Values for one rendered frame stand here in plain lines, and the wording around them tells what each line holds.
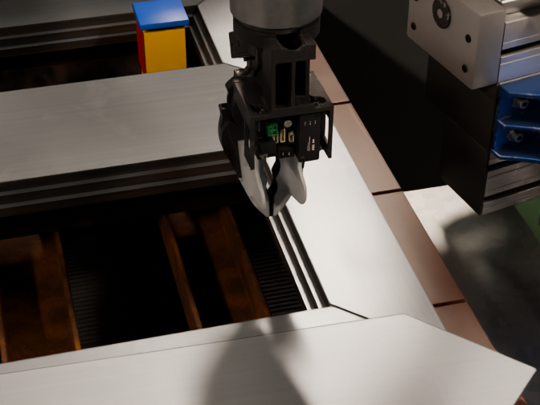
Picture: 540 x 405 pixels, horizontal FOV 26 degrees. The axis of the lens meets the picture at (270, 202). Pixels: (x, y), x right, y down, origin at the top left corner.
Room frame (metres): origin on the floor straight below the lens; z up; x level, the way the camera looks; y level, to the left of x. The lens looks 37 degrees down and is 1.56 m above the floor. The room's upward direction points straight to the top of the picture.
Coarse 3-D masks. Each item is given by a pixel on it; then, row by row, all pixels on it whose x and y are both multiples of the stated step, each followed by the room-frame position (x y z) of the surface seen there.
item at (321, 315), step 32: (0, 32) 1.31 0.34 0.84; (32, 32) 1.32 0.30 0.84; (64, 32) 1.32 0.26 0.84; (96, 32) 1.33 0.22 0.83; (128, 32) 1.34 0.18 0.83; (192, 32) 1.34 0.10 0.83; (160, 160) 1.02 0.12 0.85; (192, 160) 1.03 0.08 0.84; (224, 160) 1.03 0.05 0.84; (0, 192) 0.97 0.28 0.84; (32, 192) 0.98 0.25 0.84; (64, 192) 0.98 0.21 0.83; (96, 192) 0.99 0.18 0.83; (128, 192) 0.99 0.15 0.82; (160, 192) 1.00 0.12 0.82; (288, 224) 0.92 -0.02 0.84; (288, 256) 0.88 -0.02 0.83; (320, 288) 0.82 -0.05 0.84; (256, 320) 0.77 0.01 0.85; (288, 320) 0.77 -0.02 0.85; (320, 320) 0.77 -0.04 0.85; (352, 320) 0.77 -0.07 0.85; (96, 352) 0.73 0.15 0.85; (128, 352) 0.73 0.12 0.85
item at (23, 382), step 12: (12, 372) 0.70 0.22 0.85; (24, 372) 0.70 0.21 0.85; (36, 372) 0.70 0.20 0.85; (0, 384) 0.69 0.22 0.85; (12, 384) 0.69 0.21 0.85; (24, 384) 0.69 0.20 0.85; (36, 384) 0.69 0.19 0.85; (0, 396) 0.67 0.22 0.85; (12, 396) 0.67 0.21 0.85; (24, 396) 0.67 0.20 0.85; (36, 396) 0.67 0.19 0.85
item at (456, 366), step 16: (416, 320) 0.77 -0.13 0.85; (416, 336) 0.75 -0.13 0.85; (432, 336) 0.75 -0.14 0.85; (448, 336) 0.75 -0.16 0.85; (432, 352) 0.73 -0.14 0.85; (448, 352) 0.73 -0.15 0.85; (464, 352) 0.73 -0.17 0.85; (480, 352) 0.73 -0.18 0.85; (432, 368) 0.71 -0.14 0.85; (448, 368) 0.71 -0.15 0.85; (464, 368) 0.71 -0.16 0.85; (480, 368) 0.71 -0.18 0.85; (496, 368) 0.71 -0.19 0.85; (448, 384) 0.69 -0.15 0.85; (464, 384) 0.69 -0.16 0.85; (480, 384) 0.69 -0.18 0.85; (496, 384) 0.69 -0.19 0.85; (448, 400) 0.67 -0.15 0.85; (464, 400) 0.67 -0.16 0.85; (480, 400) 0.67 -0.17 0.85; (496, 400) 0.67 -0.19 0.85; (512, 400) 0.67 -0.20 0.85
